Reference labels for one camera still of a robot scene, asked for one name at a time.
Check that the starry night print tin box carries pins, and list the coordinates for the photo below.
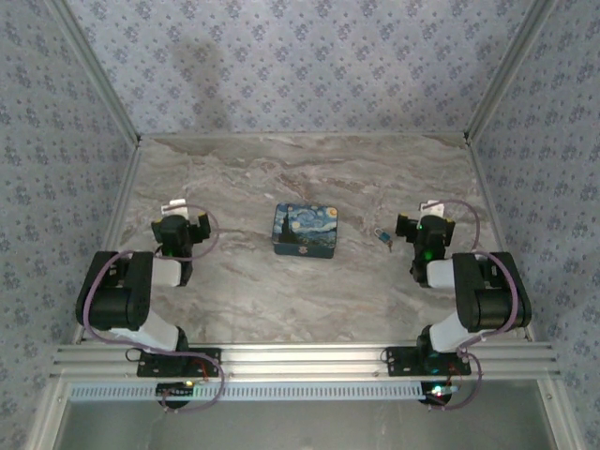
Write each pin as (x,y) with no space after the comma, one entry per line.
(304,227)

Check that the aluminium frame bar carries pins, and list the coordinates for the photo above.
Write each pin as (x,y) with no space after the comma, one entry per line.
(47,412)
(560,422)

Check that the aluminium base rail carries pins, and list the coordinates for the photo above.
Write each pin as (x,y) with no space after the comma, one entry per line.
(304,358)

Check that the aluminium frame post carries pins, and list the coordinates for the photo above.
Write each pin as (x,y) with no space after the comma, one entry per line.
(100,75)
(508,70)

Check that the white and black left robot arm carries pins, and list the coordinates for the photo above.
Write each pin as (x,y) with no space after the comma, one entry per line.
(117,300)

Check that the small black circuit board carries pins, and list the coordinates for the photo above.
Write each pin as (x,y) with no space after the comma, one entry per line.
(175,390)
(438,391)

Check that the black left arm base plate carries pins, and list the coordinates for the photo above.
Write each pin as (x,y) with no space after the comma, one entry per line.
(206,356)

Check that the grey metal panel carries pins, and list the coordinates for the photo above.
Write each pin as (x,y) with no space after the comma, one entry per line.
(304,426)

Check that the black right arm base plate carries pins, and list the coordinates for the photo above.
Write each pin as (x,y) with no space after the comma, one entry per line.
(398,361)

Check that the aluminium table edge rail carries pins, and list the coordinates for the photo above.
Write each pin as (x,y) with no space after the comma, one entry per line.
(119,211)
(492,211)

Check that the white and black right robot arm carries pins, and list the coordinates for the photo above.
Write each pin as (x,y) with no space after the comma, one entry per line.
(492,300)

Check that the small blue padlock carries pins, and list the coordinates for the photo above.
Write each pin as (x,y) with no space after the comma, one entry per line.
(384,239)

